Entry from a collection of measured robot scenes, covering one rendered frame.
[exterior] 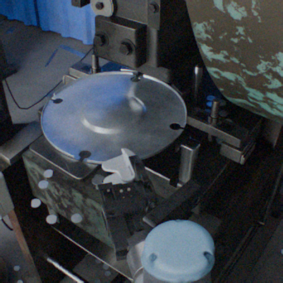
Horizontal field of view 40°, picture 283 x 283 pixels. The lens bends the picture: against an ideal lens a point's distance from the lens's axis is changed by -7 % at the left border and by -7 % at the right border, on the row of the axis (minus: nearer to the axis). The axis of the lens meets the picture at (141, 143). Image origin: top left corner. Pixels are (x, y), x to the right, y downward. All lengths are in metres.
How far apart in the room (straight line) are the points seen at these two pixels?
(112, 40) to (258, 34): 0.49
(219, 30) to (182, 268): 0.22
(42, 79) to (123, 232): 1.91
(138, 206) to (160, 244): 0.20
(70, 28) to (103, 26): 2.07
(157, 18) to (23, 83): 1.85
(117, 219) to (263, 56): 0.38
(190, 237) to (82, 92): 0.53
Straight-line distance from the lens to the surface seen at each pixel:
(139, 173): 0.63
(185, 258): 0.40
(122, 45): 0.71
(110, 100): 0.84
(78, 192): 0.86
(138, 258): 0.55
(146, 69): 0.78
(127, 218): 0.61
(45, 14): 2.93
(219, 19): 0.29
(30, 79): 2.46
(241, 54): 0.31
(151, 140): 0.75
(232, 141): 0.83
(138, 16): 0.72
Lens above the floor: 1.28
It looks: 42 degrees down
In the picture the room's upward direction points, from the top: straight up
